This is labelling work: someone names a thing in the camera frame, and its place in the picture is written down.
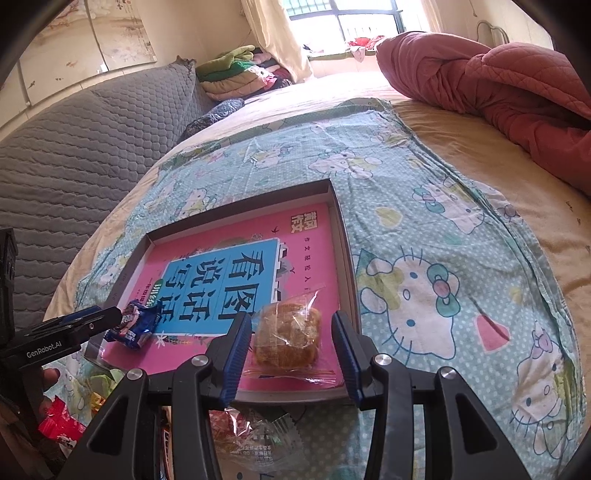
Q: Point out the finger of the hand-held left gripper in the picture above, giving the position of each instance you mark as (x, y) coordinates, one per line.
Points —
(108, 317)
(69, 319)

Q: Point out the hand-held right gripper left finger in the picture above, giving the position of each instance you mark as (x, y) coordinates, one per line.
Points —
(235, 355)

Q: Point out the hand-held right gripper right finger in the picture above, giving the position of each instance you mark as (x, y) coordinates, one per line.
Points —
(346, 364)

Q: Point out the blue snack packet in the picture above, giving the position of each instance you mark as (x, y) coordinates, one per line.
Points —
(134, 327)

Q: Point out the golden pastry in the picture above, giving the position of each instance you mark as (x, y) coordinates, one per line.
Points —
(288, 332)

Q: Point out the red snack packet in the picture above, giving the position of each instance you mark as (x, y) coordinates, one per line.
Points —
(60, 422)

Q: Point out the red pastry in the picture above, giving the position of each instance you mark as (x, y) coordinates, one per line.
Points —
(240, 434)

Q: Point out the shallow cardboard box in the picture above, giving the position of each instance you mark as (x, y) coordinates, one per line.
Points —
(345, 258)

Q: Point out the person's left hand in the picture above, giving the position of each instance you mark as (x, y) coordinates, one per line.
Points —
(48, 378)

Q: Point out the pink book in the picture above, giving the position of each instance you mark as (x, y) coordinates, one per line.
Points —
(304, 258)

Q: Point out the grey quilted headboard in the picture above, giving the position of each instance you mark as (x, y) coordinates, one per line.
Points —
(92, 152)

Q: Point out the cat printed blue cloth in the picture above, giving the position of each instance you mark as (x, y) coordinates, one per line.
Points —
(415, 184)

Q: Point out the dark patterned pillow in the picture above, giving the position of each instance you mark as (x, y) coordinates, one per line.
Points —
(217, 113)

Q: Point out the beige bed sheet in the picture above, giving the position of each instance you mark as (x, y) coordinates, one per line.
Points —
(531, 221)

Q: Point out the pile of folded blankets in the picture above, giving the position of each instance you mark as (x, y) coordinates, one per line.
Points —
(231, 69)

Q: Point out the pink quilt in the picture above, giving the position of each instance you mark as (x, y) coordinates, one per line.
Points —
(485, 78)

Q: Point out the red clothes on windowsill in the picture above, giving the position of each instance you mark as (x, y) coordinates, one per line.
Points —
(362, 44)

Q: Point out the cream curtain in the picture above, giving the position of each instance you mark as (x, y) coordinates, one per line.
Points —
(277, 37)
(438, 16)

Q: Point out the window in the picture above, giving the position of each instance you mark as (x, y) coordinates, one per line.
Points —
(369, 23)

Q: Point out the floral wall panel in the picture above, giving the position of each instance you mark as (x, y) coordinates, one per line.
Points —
(69, 37)

